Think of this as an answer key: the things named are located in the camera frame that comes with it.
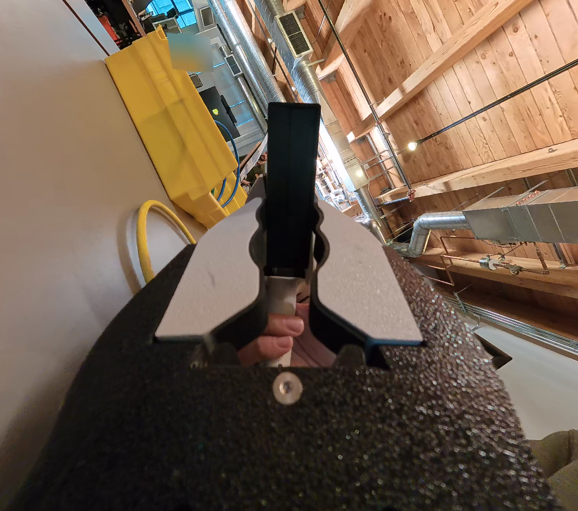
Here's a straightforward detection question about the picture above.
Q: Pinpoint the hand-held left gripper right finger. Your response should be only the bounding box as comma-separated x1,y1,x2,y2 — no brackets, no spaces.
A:
308,200,427,354

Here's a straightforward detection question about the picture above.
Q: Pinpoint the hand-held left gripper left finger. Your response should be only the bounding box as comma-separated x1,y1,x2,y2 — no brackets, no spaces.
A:
155,197,272,350

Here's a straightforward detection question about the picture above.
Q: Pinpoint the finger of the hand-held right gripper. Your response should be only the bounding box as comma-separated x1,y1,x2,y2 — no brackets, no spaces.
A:
246,175,268,208

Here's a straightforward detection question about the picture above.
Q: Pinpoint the black network switch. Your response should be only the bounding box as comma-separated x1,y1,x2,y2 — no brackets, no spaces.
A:
264,102,322,277

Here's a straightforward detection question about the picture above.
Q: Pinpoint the blue ethernet cable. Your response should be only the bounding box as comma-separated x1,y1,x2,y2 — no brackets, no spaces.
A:
212,119,240,210

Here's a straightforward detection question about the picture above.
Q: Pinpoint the yellow ethernet cable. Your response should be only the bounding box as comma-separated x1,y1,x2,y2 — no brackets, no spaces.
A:
137,200,197,283

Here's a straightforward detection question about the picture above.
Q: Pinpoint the person's right hand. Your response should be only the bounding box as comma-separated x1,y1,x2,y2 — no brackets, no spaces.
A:
236,302,338,368

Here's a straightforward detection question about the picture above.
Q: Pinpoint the black flat panel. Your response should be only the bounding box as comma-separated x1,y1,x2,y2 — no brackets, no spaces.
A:
199,86,238,125

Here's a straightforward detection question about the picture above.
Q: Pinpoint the yellow plastic bin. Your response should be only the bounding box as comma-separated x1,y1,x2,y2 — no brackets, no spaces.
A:
105,26,249,229

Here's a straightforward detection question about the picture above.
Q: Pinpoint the metal pipe fitting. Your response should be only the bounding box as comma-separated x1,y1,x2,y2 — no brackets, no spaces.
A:
480,255,524,276

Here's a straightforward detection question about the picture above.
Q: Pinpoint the black bordered marker sheet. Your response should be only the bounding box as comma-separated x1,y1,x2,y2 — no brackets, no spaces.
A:
476,333,513,371

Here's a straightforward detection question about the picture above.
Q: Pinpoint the white air vent grille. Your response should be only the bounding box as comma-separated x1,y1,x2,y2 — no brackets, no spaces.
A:
275,10,314,59

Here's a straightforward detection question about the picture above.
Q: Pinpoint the spotlight on black rail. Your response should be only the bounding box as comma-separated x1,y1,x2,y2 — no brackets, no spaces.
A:
406,60,578,153

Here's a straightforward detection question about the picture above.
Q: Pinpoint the silver elbow duct with box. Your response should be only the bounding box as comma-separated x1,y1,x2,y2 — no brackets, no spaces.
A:
397,188,578,259

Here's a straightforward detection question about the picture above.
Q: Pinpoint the slim silver ventilation duct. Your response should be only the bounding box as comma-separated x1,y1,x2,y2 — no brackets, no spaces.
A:
194,0,290,132

